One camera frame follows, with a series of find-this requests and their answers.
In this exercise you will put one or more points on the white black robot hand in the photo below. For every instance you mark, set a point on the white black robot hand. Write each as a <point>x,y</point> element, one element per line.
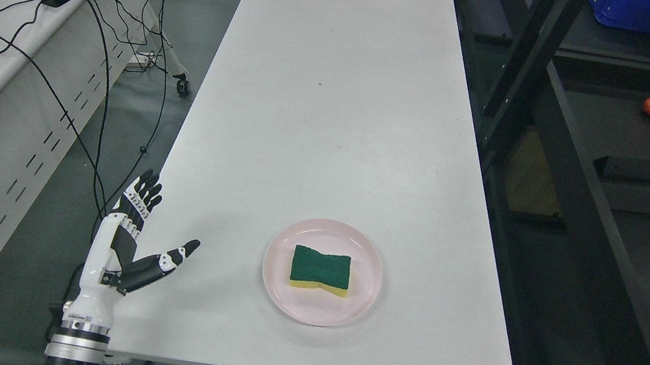
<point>111,269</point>

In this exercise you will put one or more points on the green yellow sponge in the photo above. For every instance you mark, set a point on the green yellow sponge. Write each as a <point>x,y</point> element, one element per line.
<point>311,269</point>

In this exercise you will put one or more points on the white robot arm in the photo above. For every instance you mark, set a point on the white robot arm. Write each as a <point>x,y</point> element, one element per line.
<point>77,343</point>

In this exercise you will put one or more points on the black metal shelf rack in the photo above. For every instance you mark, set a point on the black metal shelf rack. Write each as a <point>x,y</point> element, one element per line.
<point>565,148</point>

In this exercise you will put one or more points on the white power strip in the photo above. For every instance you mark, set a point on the white power strip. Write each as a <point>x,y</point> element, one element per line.
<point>140,61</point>

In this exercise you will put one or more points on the pink round plate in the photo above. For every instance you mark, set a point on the pink round plate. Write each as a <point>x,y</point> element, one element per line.
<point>316,307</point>

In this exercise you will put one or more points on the white table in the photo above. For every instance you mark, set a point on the white table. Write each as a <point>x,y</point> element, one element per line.
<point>355,110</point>

